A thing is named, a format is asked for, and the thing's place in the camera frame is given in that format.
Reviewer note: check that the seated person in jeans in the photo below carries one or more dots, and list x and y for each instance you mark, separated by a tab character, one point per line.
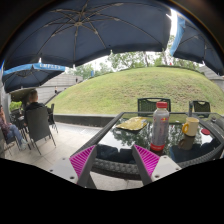
10	130

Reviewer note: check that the grey wicker chair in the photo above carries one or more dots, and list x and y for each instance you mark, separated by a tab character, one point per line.
38	125

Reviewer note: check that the dark green chair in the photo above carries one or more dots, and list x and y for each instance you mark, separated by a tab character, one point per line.
202	108
149	104

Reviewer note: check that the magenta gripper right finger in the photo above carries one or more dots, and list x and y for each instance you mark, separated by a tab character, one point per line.
151	166

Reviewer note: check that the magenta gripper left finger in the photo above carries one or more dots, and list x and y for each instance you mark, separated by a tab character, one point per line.
76	168

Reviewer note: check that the small red lid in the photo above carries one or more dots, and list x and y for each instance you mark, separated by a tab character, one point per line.
205	131

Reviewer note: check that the glass top wicker table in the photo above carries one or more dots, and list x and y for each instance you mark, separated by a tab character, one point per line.
114	145

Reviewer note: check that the clear bottle red cap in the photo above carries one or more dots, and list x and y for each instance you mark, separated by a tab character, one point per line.
160	126

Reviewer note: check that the dark green chair right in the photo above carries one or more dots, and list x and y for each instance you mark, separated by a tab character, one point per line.
202	108

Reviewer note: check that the cream mug yellow handle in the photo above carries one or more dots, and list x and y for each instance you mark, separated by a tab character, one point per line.
190	127

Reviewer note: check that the navy parasol right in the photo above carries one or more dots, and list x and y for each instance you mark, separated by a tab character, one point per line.
191	44

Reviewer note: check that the person in black shirt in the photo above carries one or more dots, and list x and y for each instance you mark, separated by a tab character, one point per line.
34	104

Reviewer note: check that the dark green chair left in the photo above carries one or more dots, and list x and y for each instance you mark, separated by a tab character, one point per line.
149	104

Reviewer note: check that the blue parasol left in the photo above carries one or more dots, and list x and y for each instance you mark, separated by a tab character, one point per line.
29	75

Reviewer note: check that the large navy parasol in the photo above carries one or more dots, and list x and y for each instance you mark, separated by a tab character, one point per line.
74	32

